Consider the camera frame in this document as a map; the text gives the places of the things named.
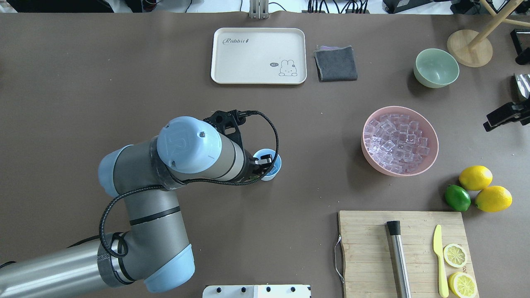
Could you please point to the bamboo cutting board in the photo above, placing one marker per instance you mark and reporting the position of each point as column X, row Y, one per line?
column 367, row 265

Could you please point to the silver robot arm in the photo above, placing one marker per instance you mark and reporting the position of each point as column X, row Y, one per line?
column 141, row 234

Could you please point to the grey folded cloth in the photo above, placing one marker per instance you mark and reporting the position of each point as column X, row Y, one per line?
column 335, row 64

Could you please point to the mint green bowl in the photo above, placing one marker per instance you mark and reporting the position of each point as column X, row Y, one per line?
column 435, row 68

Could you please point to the light blue plastic cup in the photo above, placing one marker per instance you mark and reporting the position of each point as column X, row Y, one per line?
column 276, row 166

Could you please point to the lemon half slice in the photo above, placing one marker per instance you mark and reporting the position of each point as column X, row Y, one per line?
column 463, row 285
column 455, row 255

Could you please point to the metal ice scoop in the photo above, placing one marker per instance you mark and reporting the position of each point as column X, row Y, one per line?
column 522, row 84

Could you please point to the cream rabbit tray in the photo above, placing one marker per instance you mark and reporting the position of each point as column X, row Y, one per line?
column 259, row 56

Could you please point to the steel muddler black tip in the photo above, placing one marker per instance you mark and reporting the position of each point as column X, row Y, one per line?
column 397, row 255

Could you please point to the pink bowl of ice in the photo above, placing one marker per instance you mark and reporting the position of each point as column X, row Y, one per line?
column 399, row 142

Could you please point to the wooden cup rack stand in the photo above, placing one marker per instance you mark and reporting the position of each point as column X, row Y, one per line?
column 472, row 48

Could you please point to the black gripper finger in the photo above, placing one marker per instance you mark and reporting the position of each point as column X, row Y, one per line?
column 510, row 112

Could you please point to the yellow lemon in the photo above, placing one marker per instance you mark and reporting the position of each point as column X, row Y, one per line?
column 475, row 178
column 493, row 199

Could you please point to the green lime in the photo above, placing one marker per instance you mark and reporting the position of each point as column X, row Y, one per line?
column 457, row 198

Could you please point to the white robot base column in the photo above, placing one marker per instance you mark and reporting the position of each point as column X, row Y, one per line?
column 258, row 291

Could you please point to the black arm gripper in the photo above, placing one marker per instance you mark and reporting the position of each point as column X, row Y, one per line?
column 249, row 168

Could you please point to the yellow plastic knife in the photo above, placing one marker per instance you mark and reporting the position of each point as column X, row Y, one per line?
column 443, row 288

